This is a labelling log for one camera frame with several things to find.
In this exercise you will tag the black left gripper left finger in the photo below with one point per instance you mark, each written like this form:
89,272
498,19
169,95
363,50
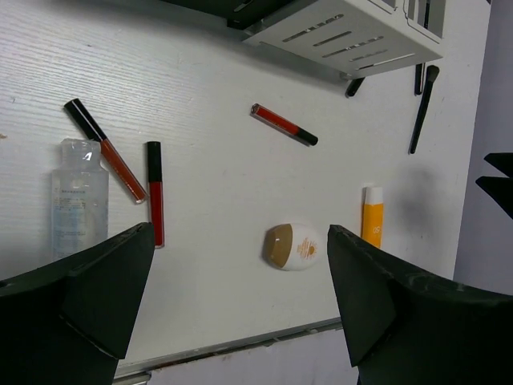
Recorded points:
71,321

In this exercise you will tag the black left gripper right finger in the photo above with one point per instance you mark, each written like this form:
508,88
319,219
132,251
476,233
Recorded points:
406,325

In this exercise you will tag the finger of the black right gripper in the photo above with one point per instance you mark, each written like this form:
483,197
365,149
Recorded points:
500,189
503,161

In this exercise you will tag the orange sunscreen tube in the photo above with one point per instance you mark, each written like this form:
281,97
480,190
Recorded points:
372,215

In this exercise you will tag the black round makeup brush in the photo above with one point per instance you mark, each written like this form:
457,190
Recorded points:
423,86

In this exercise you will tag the white egg-shaped sunscreen bottle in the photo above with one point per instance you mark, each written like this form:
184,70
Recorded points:
293,247

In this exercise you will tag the clear plastic bottle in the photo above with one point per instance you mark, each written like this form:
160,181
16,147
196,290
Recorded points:
79,203

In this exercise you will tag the dark red lip gloss tube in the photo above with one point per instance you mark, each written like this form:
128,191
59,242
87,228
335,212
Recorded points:
93,131

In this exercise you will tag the bright red lip gloss tube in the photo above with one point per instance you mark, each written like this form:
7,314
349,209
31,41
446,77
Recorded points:
156,191

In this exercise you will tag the black fan makeup brush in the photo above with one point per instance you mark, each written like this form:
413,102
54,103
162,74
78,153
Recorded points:
353,87

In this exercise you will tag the white slotted organizer box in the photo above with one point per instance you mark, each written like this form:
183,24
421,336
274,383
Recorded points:
359,38

